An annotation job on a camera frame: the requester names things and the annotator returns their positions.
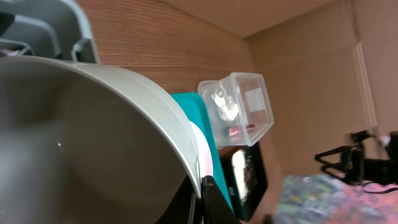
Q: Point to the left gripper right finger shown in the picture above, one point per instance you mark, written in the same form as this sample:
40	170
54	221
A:
215	207

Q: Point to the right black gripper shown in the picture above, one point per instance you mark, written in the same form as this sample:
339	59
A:
352	169

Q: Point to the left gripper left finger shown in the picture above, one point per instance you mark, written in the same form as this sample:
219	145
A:
185	207

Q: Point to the white round plate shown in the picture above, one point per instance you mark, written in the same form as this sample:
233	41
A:
204	153

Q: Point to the red foil snack wrapper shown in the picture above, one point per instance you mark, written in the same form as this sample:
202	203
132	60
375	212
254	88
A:
237	129

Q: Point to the white paper napkin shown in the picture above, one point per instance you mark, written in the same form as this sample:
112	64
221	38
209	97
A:
226	106

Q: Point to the grey bowl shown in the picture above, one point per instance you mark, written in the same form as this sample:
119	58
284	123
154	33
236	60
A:
88	143

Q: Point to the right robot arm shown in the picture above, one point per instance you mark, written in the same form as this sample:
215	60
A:
376	171

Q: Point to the black food waste tray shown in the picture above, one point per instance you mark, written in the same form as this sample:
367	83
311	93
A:
246	179

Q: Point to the clear plastic waste bin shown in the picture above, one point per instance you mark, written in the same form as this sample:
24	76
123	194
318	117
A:
250	93

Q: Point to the grey plastic dishwasher rack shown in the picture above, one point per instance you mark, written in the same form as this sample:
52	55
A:
56	29

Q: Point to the teal plastic serving tray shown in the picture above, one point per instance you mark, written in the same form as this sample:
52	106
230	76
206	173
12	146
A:
195	109

